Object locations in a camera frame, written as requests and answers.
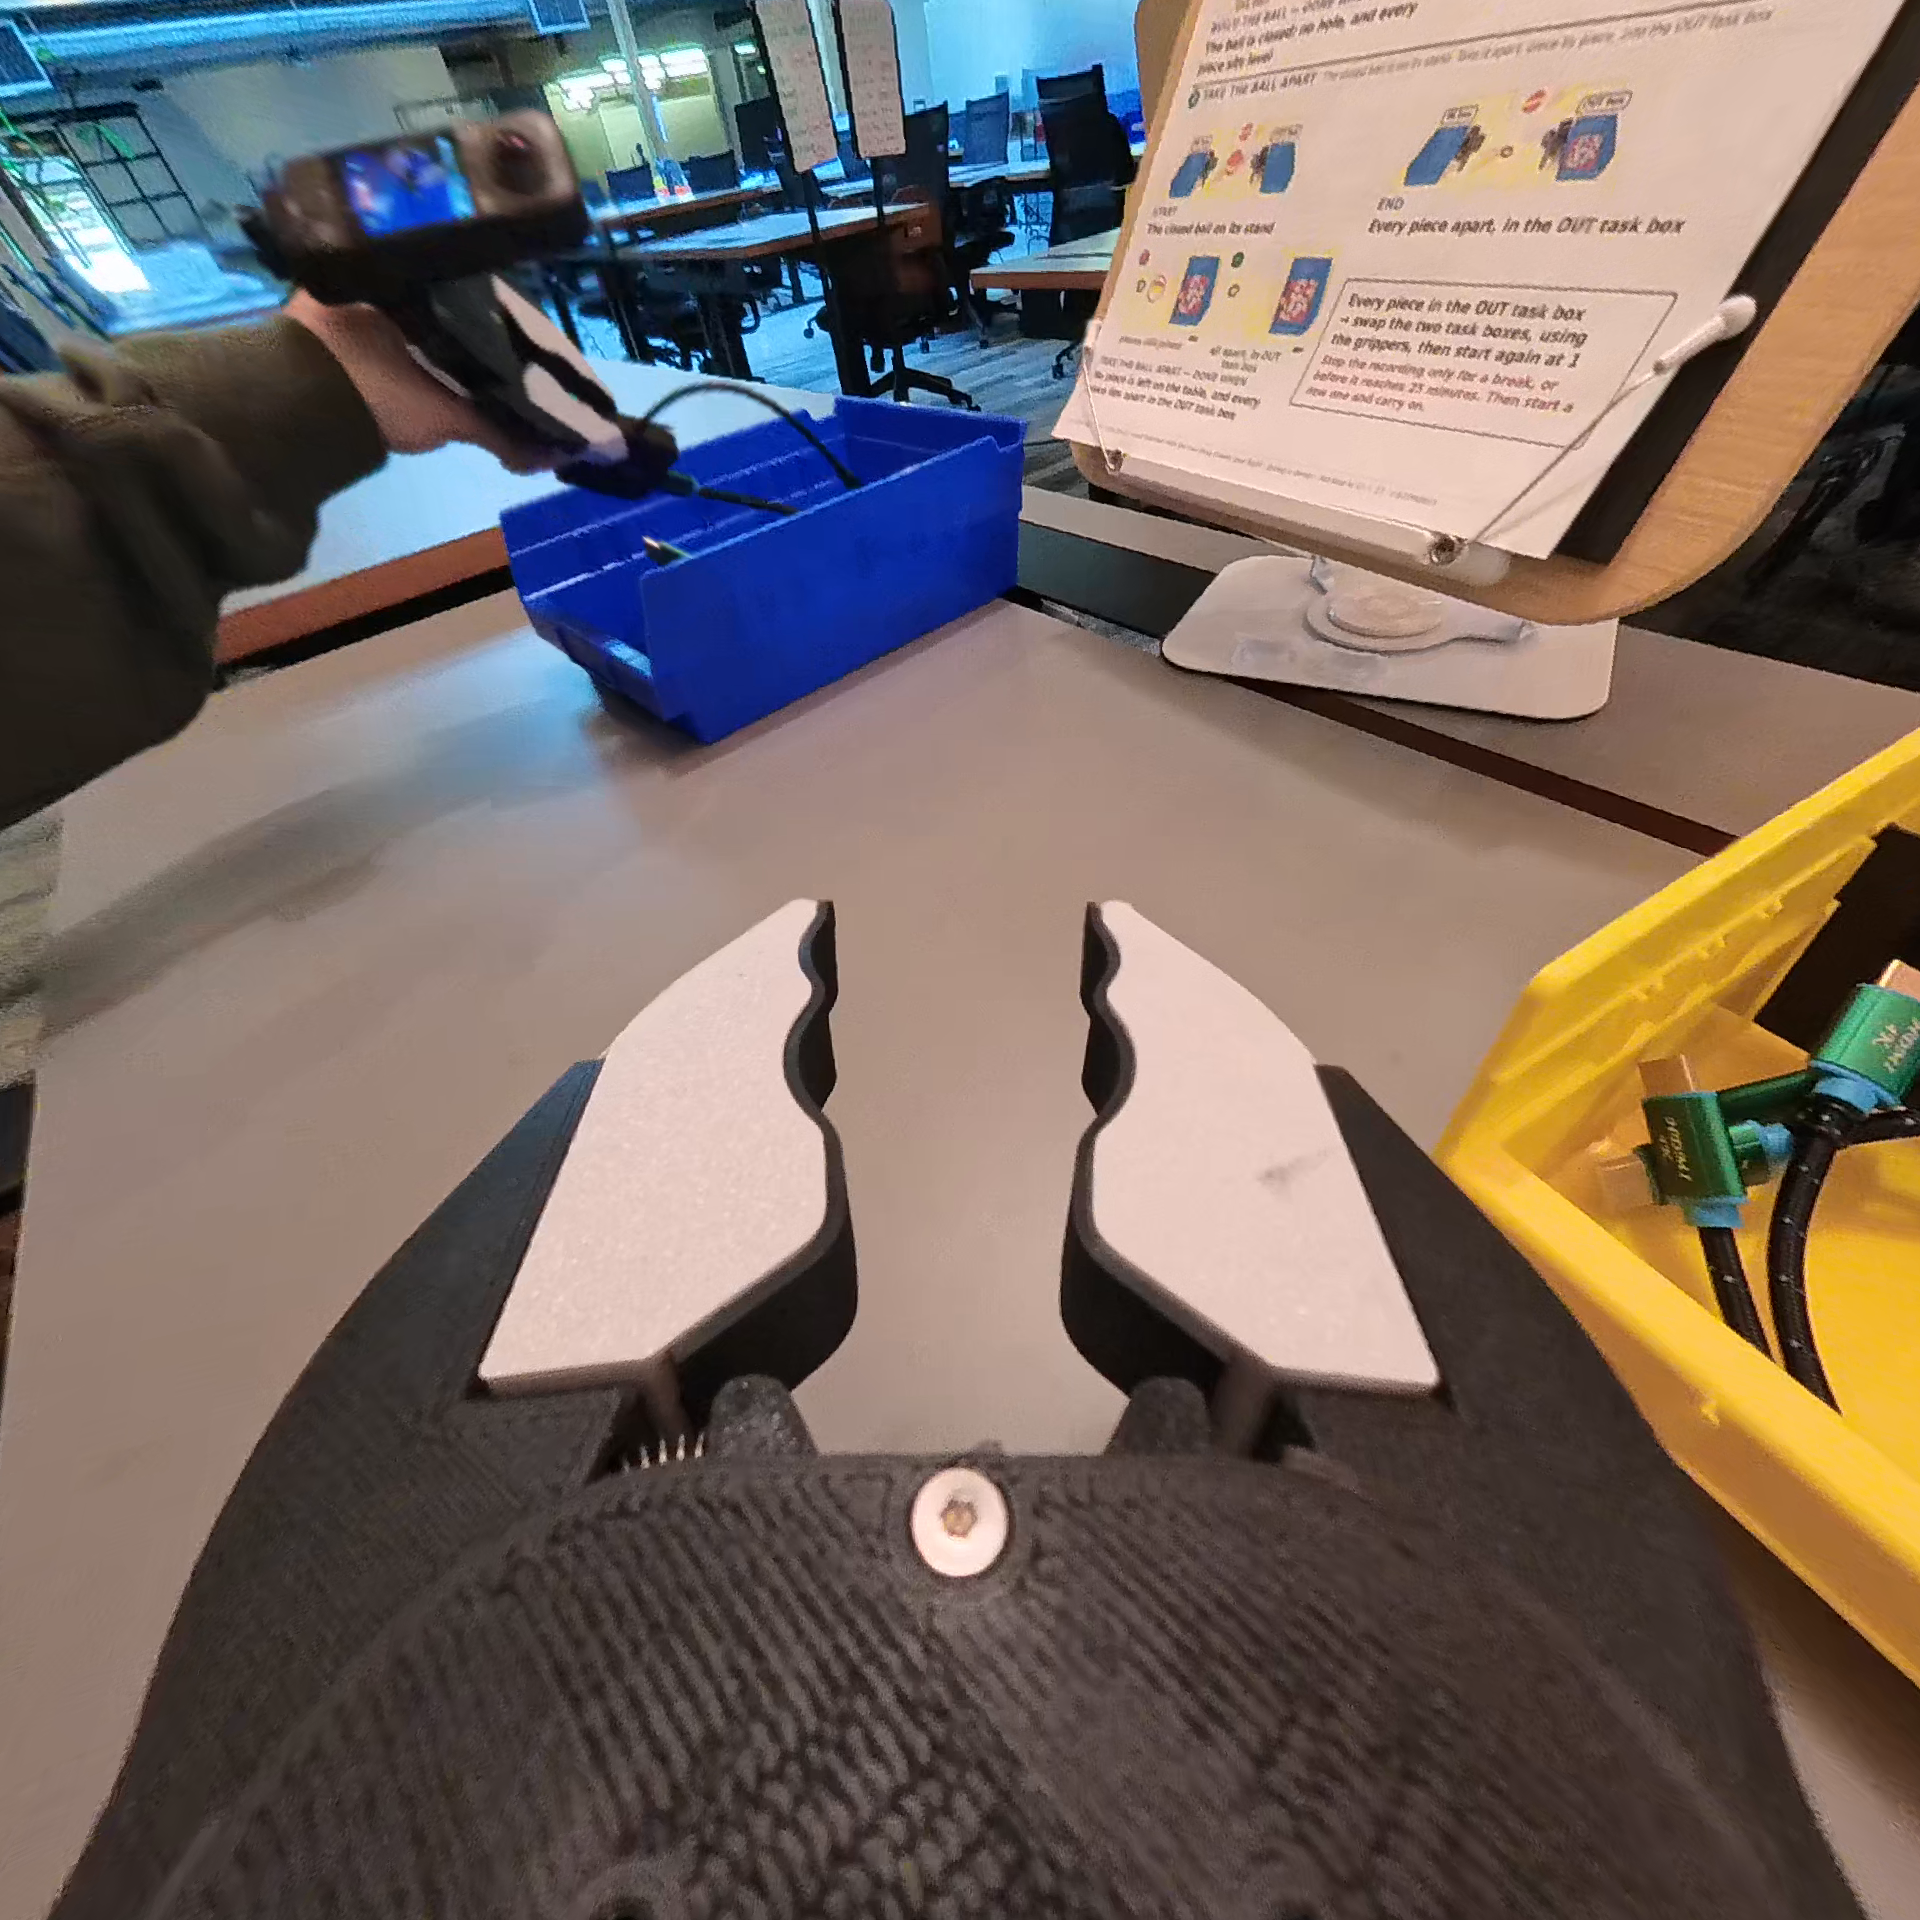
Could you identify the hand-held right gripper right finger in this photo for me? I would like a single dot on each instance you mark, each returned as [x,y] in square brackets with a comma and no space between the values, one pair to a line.
[1243,1180]

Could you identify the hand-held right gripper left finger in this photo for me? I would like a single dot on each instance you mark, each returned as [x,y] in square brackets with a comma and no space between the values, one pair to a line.
[676,1168]

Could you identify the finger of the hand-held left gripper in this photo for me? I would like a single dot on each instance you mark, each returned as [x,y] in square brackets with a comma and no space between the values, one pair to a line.
[555,369]

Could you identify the blue plastic bin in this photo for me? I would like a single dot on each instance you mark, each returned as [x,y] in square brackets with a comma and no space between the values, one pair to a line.
[810,600]

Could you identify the yellow plastic bin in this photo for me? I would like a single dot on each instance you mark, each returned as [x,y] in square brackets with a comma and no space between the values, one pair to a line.
[1653,1317]

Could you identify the person's left forearm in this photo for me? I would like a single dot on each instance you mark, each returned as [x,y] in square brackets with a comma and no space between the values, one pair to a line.
[120,537]

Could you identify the person's left hand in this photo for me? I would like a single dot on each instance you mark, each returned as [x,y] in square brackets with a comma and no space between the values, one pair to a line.
[355,369]

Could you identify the white table with wooden edge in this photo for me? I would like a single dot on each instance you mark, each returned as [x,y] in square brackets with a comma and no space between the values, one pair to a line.
[387,510]

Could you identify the wooden office table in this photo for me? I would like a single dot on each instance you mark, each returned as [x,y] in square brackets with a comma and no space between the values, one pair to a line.
[1047,272]
[750,241]

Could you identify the hanging paper sheet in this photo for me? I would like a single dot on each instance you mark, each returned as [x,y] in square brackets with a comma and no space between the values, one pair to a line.
[798,76]
[871,69]

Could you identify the black office chair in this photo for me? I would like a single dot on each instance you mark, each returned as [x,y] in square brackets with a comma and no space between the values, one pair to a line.
[1083,145]
[920,252]

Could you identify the white stand base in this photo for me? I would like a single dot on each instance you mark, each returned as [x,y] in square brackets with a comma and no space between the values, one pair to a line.
[1243,644]

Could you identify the wooden document stand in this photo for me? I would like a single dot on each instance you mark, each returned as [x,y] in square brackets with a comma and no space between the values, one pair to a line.
[1769,491]

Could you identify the printed instruction sheet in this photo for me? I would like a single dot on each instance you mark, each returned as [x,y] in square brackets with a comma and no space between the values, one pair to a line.
[1423,223]

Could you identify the black backing panel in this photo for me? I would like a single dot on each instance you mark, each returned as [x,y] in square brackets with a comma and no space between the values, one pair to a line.
[1801,264]

